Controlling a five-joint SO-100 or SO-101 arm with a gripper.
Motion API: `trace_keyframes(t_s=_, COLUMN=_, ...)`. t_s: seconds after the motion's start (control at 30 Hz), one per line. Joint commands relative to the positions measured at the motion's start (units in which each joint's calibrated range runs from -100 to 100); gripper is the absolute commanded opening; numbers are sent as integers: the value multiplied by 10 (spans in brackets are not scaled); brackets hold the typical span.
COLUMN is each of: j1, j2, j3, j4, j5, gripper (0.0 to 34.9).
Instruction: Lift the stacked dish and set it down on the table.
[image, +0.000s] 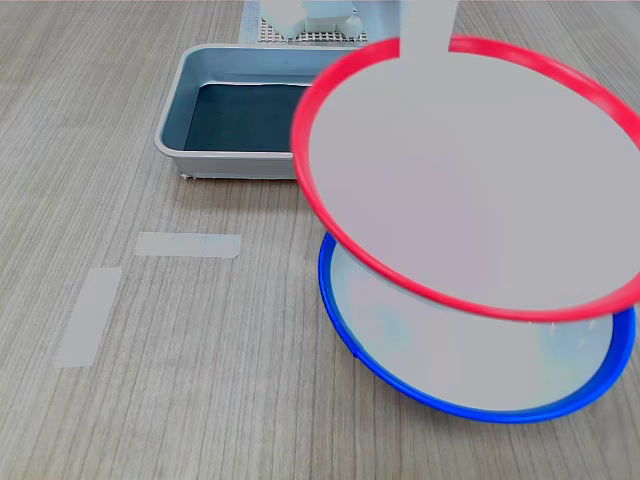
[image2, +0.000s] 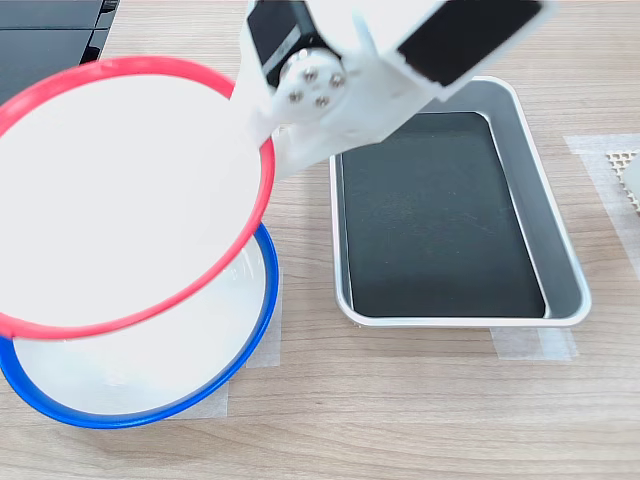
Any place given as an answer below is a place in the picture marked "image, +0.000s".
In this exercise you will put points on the steel tray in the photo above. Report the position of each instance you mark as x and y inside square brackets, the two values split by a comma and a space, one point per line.
[172, 125]

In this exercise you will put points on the white plate red rim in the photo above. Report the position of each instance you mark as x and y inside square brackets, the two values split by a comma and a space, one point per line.
[475, 170]

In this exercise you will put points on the pale perforated base plate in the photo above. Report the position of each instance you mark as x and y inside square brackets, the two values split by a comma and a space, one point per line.
[325, 37]

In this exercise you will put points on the white plate blue rim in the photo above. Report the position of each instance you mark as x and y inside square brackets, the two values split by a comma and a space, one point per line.
[475, 365]

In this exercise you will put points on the black tray mat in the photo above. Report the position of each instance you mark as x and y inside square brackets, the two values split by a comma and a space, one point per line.
[240, 117]

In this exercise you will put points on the pale tape strip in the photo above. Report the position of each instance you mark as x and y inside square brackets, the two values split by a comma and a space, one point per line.
[87, 317]
[187, 245]

